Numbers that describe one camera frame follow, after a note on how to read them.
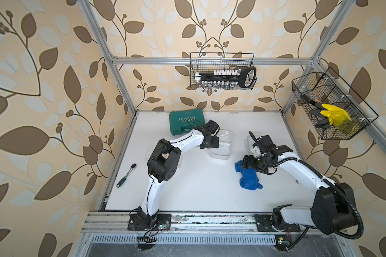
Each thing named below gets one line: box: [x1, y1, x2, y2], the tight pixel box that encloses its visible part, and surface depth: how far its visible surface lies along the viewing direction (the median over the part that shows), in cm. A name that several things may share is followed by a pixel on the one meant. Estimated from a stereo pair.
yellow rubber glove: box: [320, 103, 353, 127], surface depth 68 cm
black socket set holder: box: [195, 66, 257, 88], surface depth 86 cm
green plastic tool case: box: [168, 108, 206, 136], surface depth 114 cm
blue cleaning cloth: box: [235, 160, 264, 191], surface depth 86 cm
